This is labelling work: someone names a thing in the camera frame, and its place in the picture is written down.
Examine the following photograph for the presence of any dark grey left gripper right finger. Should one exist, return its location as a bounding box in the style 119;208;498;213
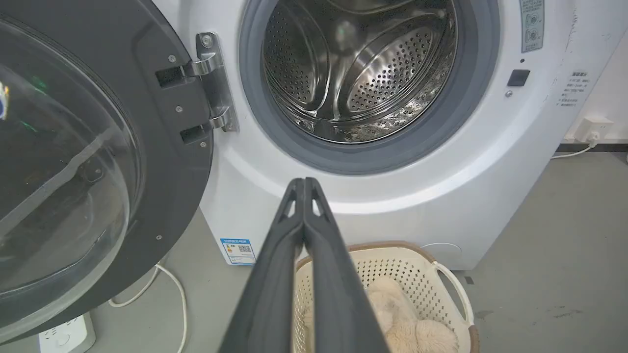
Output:
303;177;390;353

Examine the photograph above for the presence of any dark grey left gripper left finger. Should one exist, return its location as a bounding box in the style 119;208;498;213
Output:
219;177;306;353

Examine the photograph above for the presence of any white front-load washing machine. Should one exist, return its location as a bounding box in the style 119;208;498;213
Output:
152;0;628;271

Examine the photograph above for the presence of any dark grey washing machine door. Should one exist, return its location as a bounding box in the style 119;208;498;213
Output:
0;0;214;345

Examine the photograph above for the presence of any beige plush toy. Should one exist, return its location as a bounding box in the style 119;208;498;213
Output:
303;277;460;353

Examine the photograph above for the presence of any cream perforated laundry basket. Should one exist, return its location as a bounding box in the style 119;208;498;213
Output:
292;241;480;353

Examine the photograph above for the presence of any white power strip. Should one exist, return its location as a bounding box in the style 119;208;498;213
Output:
38;314;97;353

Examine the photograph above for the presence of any steel door hinge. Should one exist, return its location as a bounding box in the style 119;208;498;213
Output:
184;32;240;133

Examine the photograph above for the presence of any white power cable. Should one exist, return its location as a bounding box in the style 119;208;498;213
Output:
108;264;188;353

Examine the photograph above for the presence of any white thin wall cable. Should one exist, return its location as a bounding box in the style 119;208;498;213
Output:
550;139;598;160

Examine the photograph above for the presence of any white wall socket plug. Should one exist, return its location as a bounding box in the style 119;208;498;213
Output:
574;116;615;144

